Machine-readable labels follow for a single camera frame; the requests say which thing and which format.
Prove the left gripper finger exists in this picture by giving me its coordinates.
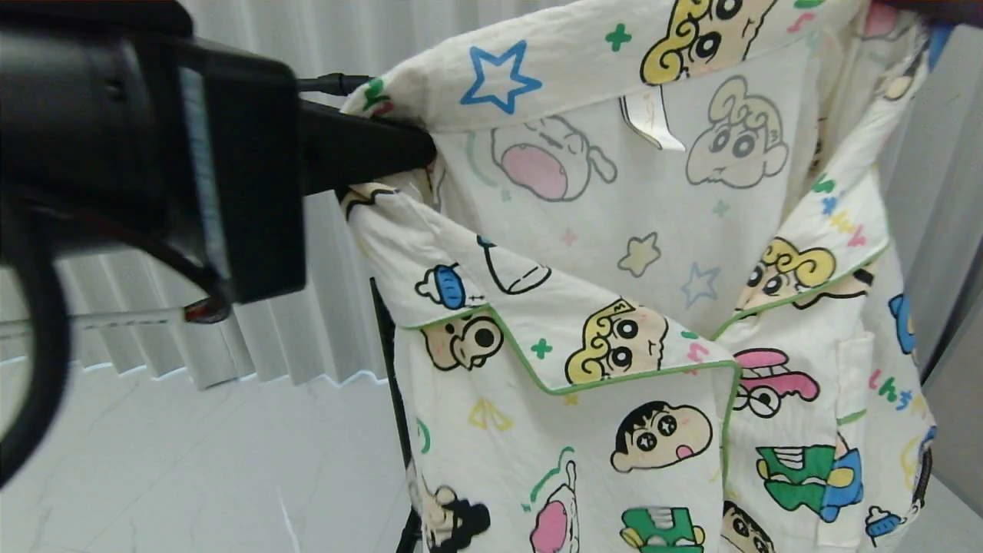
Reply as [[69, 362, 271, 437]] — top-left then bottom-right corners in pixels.
[[300, 100, 437, 197]]

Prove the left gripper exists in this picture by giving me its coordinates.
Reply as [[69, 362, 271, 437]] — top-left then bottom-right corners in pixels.
[[0, 31, 308, 306]]

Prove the cream printed garment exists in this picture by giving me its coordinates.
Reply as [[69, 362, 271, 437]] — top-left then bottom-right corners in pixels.
[[338, 0, 942, 553]]

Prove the black clothes rack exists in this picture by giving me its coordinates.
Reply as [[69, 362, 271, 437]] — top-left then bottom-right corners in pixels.
[[296, 71, 425, 553]]

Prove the black cable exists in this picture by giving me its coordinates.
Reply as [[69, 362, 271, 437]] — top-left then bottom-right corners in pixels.
[[0, 204, 74, 488]]

